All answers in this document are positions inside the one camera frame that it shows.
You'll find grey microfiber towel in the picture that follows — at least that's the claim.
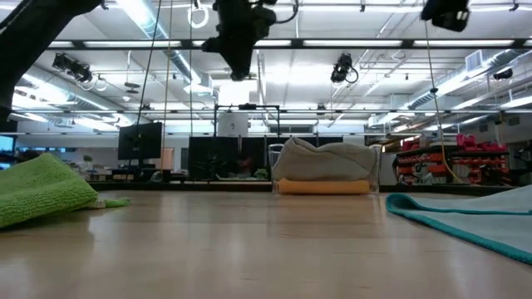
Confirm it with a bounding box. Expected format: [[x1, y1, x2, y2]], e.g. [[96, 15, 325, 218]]
[[272, 136, 379, 183]]

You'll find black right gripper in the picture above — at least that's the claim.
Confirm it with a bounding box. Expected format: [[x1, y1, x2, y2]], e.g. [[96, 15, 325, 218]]
[[420, 0, 471, 33]]

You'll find blue microfiber towel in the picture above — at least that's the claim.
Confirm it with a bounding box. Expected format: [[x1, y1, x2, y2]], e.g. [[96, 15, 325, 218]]
[[385, 184, 532, 266]]

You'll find person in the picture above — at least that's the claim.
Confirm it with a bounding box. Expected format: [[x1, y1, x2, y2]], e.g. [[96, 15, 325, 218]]
[[239, 159, 255, 180]]

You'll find silver ceiling duct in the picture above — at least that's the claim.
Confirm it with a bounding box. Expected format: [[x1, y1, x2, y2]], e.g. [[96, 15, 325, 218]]
[[116, 0, 217, 99], [405, 49, 532, 111]]

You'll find yellow hanging cord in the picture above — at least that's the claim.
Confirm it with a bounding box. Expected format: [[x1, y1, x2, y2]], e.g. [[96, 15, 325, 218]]
[[423, 22, 463, 184]]

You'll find black overhead beam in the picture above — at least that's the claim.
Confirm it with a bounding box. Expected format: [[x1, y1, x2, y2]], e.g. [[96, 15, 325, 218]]
[[47, 37, 532, 50]]

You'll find green microfiber towel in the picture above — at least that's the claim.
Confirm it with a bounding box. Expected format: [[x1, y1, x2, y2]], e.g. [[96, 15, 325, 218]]
[[0, 152, 131, 229]]

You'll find black hanging cable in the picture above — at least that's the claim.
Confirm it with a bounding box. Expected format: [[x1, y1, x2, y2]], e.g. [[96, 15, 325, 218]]
[[138, 0, 164, 111]]

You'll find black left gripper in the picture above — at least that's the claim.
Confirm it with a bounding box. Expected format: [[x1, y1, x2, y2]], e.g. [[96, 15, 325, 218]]
[[201, 0, 255, 82]]

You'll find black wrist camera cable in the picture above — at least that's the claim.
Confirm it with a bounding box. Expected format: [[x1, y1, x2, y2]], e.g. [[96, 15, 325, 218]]
[[273, 0, 300, 25]]

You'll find shelf with red bins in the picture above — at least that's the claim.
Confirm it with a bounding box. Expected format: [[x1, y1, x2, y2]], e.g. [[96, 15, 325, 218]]
[[394, 133, 511, 186]]

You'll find black ceiling-hung camera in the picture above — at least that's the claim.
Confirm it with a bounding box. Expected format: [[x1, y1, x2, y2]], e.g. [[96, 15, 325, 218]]
[[330, 52, 359, 84]]

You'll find orange microfiber towel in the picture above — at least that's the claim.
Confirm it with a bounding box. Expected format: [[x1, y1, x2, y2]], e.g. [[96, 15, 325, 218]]
[[276, 178, 371, 196]]

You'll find clear plastic bin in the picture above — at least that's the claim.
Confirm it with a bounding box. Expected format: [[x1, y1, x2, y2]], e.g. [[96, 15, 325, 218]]
[[268, 143, 382, 196]]

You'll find black computer monitor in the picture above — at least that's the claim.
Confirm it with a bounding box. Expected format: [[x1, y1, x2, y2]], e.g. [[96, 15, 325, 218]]
[[117, 121, 163, 167]]

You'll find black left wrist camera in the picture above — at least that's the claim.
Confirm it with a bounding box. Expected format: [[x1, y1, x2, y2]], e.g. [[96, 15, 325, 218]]
[[251, 3, 278, 41]]

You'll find black metal table frame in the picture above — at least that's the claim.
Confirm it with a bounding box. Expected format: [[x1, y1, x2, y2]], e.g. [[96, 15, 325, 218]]
[[89, 180, 519, 196]]

